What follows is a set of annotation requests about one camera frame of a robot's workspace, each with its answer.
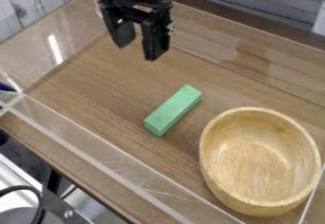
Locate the green rectangular block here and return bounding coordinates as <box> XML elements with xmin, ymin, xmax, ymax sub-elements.
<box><xmin>144</xmin><ymin>84</ymin><xmax>204</xmax><ymax>137</ymax></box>

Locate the brown wooden bowl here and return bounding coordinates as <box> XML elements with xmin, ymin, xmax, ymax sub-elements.
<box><xmin>200</xmin><ymin>107</ymin><xmax>321</xmax><ymax>216</ymax></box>

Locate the black cable bottom left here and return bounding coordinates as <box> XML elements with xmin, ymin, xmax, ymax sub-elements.
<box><xmin>0</xmin><ymin>185</ymin><xmax>46</xmax><ymax>224</ymax></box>

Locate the clear acrylic barrier wall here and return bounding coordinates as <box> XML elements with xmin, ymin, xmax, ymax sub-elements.
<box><xmin>0</xmin><ymin>0</ymin><xmax>325</xmax><ymax>224</ymax></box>

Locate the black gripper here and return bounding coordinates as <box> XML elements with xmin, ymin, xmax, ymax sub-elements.
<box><xmin>99</xmin><ymin>0</ymin><xmax>173</xmax><ymax>61</ymax></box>

